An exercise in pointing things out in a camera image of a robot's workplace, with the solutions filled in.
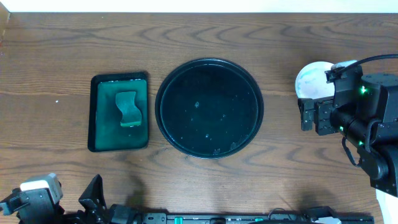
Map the white plate with green stain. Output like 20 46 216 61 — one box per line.
295 62 335 99

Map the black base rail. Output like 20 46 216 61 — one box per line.
62 207 376 224

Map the black rectangular water tray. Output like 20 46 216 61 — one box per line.
88 72 149 152

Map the black round tray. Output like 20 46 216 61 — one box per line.
155 58 264 159

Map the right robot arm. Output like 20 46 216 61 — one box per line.
295 60 397 223

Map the green scouring sponge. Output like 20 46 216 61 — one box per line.
116 91 142 128

